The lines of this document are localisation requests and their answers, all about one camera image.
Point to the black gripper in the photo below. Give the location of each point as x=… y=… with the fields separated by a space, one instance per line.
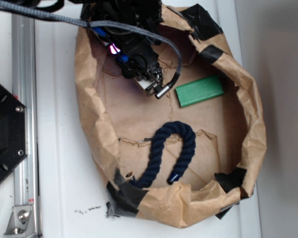
x=133 y=52

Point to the green rectangular block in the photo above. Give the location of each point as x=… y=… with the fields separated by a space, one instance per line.
x=199 y=90

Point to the brown paper bag tray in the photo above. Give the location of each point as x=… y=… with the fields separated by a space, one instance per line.
x=119 y=121

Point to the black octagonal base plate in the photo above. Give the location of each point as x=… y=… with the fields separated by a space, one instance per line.
x=13 y=147

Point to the aluminium extrusion rail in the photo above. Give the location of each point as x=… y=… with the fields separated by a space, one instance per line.
x=26 y=175

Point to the metal corner bracket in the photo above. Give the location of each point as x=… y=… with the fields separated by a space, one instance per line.
x=21 y=223

